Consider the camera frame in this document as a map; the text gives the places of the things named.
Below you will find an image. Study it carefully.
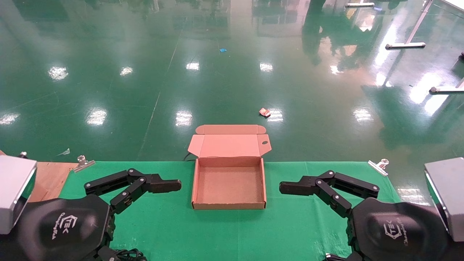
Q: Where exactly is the open brown cardboard box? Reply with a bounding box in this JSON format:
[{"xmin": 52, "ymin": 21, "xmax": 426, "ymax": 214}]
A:
[{"xmin": 187, "ymin": 124, "xmax": 272, "ymax": 210}]

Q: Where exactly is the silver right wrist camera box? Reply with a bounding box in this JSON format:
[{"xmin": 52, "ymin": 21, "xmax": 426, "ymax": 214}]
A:
[{"xmin": 424, "ymin": 157, "xmax": 464, "ymax": 242}]

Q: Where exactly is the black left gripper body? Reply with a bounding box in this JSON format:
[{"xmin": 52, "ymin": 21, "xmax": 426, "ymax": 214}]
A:
[{"xmin": 16, "ymin": 195, "xmax": 116, "ymax": 261}]

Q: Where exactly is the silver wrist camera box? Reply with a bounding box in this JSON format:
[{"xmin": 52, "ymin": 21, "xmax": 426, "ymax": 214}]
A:
[
  {"xmin": 424, "ymin": 157, "xmax": 464, "ymax": 242},
  {"xmin": 0, "ymin": 155, "xmax": 38, "ymax": 235}
]

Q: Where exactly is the metal binder clip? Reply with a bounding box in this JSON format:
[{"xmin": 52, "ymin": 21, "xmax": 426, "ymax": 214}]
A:
[
  {"xmin": 368, "ymin": 158, "xmax": 390, "ymax": 177},
  {"xmin": 72, "ymin": 155, "xmax": 96, "ymax": 173}
]

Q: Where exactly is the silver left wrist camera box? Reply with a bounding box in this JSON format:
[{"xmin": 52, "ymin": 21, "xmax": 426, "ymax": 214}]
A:
[{"xmin": 0, "ymin": 155, "xmax": 38, "ymax": 235}]

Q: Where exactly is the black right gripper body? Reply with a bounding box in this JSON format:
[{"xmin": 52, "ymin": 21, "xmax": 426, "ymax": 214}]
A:
[{"xmin": 348, "ymin": 198, "xmax": 450, "ymax": 261}]

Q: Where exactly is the white table leg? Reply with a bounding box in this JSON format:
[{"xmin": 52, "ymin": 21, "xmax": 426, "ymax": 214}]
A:
[
  {"xmin": 385, "ymin": 0, "xmax": 434, "ymax": 50},
  {"xmin": 430, "ymin": 78, "xmax": 464, "ymax": 94}
]

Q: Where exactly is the green table cloth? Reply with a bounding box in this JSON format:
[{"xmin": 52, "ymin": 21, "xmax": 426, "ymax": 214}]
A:
[{"xmin": 60, "ymin": 161, "xmax": 403, "ymax": 261}]

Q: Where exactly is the white table top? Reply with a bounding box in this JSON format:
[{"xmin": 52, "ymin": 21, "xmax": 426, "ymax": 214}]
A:
[{"xmin": 440, "ymin": 0, "xmax": 464, "ymax": 13}]

